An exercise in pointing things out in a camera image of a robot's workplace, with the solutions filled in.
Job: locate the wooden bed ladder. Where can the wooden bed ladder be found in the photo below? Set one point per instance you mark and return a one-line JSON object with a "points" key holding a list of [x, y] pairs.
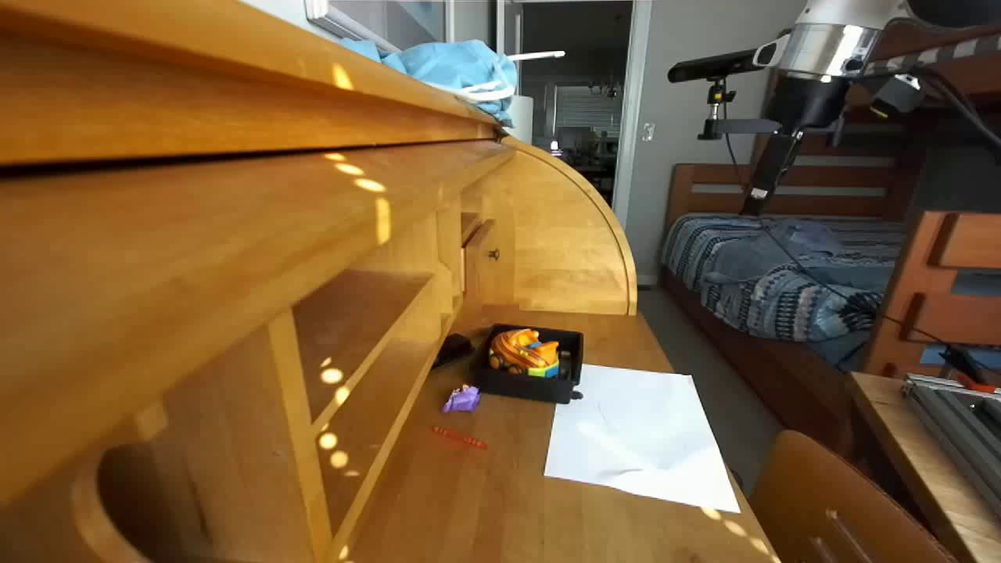
{"points": [[927, 301]]}

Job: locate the white clothes hanger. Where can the white clothes hanger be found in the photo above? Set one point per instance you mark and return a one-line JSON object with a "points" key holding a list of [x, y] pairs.
{"points": [[540, 55]]}

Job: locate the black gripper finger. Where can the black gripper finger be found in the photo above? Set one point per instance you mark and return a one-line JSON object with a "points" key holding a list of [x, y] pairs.
{"points": [[789, 148], [757, 181]]}

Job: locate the blue striped bedding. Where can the blue striped bedding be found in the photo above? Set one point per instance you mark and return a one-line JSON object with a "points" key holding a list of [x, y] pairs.
{"points": [[762, 277]]}

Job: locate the black plastic tray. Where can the black plastic tray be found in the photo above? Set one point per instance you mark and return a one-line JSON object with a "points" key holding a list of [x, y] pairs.
{"points": [[517, 383]]}

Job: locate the white window frame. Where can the white window frame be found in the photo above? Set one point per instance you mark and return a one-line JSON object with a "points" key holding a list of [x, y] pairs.
{"points": [[338, 21]]}

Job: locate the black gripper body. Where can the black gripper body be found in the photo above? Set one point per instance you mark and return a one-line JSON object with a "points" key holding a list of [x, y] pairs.
{"points": [[809, 101]]}

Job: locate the white paper sheet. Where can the white paper sheet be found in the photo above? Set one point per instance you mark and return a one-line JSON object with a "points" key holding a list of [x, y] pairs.
{"points": [[635, 433]]}

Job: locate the wooden side table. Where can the wooden side table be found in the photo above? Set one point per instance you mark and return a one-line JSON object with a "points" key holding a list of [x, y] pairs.
{"points": [[918, 458]]}

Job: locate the wooden chair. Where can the wooden chair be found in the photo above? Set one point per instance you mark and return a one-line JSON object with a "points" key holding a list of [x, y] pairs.
{"points": [[825, 503]]}

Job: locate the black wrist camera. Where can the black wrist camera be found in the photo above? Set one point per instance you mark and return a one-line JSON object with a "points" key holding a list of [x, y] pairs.
{"points": [[896, 95]]}

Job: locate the white door frame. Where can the white door frame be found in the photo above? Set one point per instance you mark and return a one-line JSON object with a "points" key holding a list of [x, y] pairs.
{"points": [[631, 126]]}

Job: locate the red pen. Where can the red pen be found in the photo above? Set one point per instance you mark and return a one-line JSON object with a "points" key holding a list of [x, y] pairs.
{"points": [[459, 437]]}

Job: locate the white wall switch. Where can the white wall switch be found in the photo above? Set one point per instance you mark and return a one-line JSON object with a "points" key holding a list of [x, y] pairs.
{"points": [[649, 133]]}

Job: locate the aluminium rail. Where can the aluminium rail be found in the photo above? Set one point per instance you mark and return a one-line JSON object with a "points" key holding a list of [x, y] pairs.
{"points": [[965, 433]]}

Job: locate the orange toy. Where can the orange toy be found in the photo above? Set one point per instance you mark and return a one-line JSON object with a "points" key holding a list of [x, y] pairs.
{"points": [[517, 349]]}

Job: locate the wooden bunk bed frame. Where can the wooden bunk bed frame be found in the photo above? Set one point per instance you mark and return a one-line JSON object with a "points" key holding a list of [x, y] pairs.
{"points": [[721, 187]]}

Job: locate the wooden furniture panel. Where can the wooden furniture panel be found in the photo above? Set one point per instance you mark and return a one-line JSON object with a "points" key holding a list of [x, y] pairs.
{"points": [[157, 262]]}

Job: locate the black bar camera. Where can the black bar camera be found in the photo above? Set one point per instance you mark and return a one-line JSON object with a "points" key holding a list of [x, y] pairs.
{"points": [[721, 65]]}

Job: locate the purple toy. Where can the purple toy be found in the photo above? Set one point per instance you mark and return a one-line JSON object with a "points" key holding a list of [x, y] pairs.
{"points": [[460, 398]]}

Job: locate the green toy block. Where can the green toy block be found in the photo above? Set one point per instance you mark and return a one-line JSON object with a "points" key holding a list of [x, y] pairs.
{"points": [[545, 369]]}

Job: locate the blue cloth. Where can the blue cloth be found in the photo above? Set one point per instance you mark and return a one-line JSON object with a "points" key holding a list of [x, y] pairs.
{"points": [[459, 65]]}

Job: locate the black camera stand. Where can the black camera stand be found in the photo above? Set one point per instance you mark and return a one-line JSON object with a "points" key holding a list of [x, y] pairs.
{"points": [[731, 126]]}

